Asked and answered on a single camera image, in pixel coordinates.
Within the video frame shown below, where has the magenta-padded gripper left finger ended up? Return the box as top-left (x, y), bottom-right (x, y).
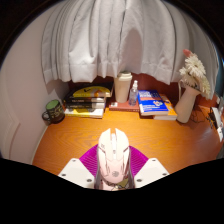
top-left (58, 144), bottom-right (101, 190)

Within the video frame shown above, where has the clear spray bottle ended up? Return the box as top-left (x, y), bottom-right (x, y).
top-left (128, 79), bottom-right (139, 107)

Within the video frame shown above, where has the blue cover book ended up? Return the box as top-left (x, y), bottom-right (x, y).
top-left (137, 89), bottom-right (170, 117)

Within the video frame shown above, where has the black and yellow book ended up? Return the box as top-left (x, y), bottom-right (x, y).
top-left (63, 84), bottom-right (114, 100)

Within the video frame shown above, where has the white ceramic jug vase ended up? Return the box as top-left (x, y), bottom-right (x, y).
top-left (174, 79), bottom-right (202, 124)

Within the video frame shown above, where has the red-brown flat book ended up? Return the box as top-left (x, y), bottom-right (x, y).
top-left (108, 99), bottom-right (141, 113)

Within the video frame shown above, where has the white flat device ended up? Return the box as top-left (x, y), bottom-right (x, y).
top-left (211, 106), bottom-right (224, 129)

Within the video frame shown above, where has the yellow cover book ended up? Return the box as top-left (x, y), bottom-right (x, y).
top-left (153, 94), bottom-right (179, 121)

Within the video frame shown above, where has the white flower bouquet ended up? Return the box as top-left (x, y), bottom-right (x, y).
top-left (178, 48), bottom-right (212, 100)

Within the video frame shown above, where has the white tumbler cup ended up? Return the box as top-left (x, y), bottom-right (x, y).
top-left (113, 70), bottom-right (133, 104)

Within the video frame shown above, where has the dark green mug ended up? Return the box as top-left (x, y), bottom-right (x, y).
top-left (41, 99), bottom-right (66, 125)

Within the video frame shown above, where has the white and yellow book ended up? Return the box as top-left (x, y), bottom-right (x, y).
top-left (64, 106), bottom-right (105, 120)

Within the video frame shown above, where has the dark thick book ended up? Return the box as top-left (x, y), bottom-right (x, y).
top-left (64, 96), bottom-right (108, 110)

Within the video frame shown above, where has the pink computer mouse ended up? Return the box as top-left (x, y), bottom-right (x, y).
top-left (96, 127), bottom-right (131, 192)

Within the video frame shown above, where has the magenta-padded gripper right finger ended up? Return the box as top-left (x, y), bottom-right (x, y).
top-left (128, 145), bottom-right (170, 190)

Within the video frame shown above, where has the white curtain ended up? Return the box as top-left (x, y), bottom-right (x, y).
top-left (40, 0), bottom-right (219, 98)

